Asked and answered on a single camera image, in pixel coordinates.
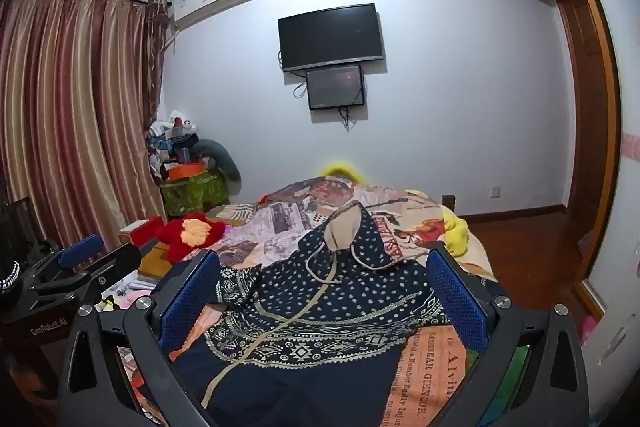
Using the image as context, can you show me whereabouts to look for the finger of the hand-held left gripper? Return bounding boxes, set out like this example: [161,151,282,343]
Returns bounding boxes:
[34,244,143,309]
[29,234,104,282]

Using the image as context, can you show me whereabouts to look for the black wall television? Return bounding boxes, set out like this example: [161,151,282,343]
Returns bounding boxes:
[277,3,385,72]

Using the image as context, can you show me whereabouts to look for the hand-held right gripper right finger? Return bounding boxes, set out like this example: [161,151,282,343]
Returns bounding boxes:
[425,246,591,427]

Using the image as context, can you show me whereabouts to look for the grey plush cushion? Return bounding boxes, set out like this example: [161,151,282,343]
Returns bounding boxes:
[190,139,242,195]

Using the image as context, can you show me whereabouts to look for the navy patterned hoodie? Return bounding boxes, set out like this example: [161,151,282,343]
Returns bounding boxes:
[165,201,463,427]

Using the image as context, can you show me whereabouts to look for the orange box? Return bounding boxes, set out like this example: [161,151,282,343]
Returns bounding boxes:
[167,163,207,181]

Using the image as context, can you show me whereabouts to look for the brown cardboard box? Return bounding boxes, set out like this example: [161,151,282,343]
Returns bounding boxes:
[137,242,173,278]

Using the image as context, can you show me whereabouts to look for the red plush toy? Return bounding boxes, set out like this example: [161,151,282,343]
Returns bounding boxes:
[155,213,232,264]

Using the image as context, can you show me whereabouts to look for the pile of clutter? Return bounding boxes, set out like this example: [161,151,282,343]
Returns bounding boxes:
[146,109,201,180]

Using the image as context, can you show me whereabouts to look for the small black monitor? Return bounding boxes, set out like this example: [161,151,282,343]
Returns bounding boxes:
[305,64,366,111]

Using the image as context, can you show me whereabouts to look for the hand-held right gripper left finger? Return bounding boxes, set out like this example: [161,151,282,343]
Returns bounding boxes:
[59,248,223,427]

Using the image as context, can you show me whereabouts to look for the red box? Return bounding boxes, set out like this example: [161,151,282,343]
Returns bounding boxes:
[120,216,166,248]

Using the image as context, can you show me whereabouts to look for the pink neck pillow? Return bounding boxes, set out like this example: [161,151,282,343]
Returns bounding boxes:
[114,284,153,310]

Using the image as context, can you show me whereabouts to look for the striped curtain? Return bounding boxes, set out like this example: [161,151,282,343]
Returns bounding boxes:
[0,0,168,258]

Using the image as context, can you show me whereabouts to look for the printed blanket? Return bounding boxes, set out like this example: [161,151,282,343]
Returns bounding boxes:
[115,174,506,427]

